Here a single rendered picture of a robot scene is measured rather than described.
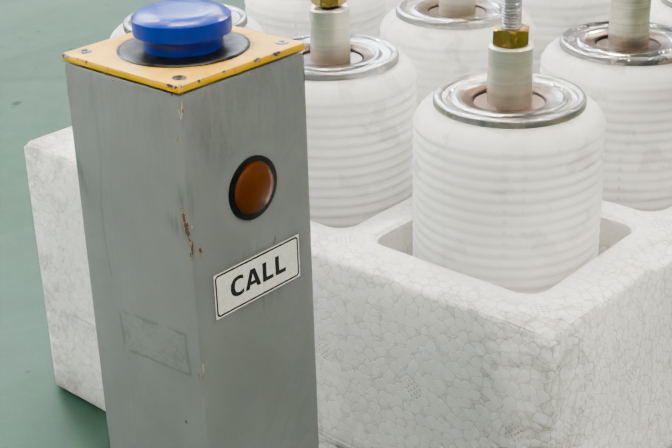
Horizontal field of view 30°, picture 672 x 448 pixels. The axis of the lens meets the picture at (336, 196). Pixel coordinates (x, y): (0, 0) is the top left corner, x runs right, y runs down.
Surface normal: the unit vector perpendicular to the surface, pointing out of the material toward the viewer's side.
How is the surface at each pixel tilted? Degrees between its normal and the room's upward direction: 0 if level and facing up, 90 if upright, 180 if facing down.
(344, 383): 90
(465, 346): 90
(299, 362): 90
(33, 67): 0
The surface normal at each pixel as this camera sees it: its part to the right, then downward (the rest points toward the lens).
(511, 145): -0.11, -0.15
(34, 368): -0.03, -0.91
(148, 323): -0.66, 0.32
